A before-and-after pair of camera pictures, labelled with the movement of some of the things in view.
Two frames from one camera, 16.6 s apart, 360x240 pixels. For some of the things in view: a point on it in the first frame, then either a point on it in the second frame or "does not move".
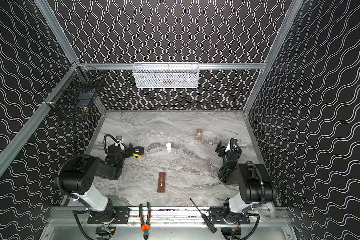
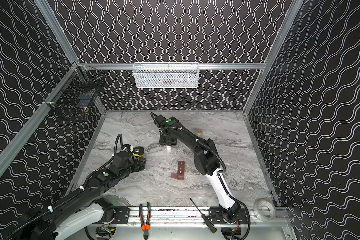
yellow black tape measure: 138,151 does not move
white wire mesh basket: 165,75 does not move
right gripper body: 225,148 to 168,140
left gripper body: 130,150 to 141,162
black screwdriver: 209,223 does not move
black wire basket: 77,90 does not move
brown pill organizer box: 161,182 to 180,173
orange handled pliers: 145,227 does not move
